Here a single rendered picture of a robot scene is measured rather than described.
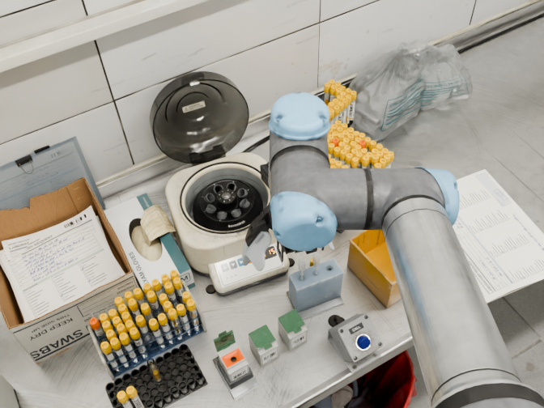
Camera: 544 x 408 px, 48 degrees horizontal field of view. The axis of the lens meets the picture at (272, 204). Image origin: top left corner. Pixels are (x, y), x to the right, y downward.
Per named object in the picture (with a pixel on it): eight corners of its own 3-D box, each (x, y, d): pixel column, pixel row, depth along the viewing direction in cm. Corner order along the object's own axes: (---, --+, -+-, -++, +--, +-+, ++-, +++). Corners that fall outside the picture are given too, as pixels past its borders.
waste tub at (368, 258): (386, 310, 125) (392, 285, 117) (345, 265, 132) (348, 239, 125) (434, 278, 130) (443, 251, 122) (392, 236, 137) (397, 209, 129)
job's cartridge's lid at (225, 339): (213, 339, 109) (212, 337, 109) (218, 353, 112) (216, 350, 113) (232, 329, 110) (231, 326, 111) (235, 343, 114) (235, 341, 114)
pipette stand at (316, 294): (299, 321, 124) (299, 296, 117) (286, 294, 129) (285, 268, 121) (343, 304, 126) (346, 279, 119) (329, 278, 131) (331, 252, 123)
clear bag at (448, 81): (409, 115, 161) (417, 74, 150) (387, 75, 171) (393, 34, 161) (480, 102, 163) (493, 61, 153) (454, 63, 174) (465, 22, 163)
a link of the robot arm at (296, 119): (269, 133, 72) (268, 85, 77) (268, 191, 81) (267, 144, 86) (335, 133, 73) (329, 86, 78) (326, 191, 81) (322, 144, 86)
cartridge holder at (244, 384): (234, 401, 114) (232, 393, 112) (213, 362, 119) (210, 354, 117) (259, 386, 116) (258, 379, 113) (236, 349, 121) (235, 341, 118)
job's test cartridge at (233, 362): (231, 386, 115) (228, 372, 110) (220, 366, 117) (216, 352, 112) (250, 376, 116) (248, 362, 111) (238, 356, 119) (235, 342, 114)
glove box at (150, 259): (150, 308, 127) (141, 284, 120) (110, 229, 141) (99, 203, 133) (203, 282, 131) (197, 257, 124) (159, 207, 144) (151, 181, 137)
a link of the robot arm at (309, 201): (371, 217, 67) (361, 144, 74) (270, 217, 67) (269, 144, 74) (362, 255, 74) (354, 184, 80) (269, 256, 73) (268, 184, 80)
